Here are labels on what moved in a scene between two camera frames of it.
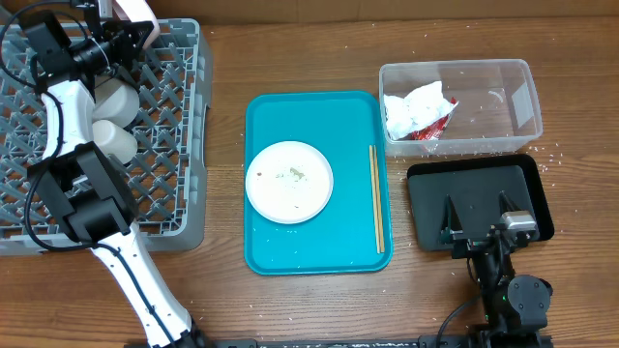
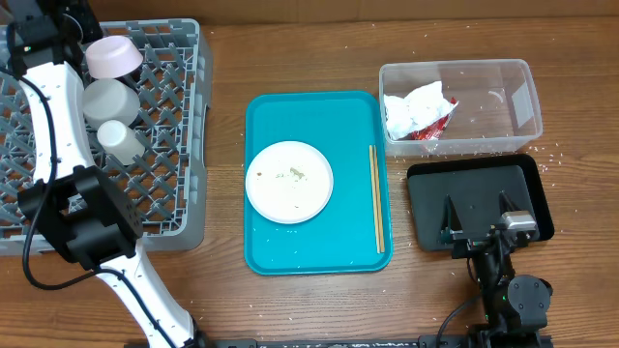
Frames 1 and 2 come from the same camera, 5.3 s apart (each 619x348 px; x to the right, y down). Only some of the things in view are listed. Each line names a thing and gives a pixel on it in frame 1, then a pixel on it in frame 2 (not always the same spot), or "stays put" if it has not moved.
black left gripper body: (98, 53) → (77, 21)
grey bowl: (116, 101) stays put
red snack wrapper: (435, 130) stays put
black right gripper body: (469, 244) stays put
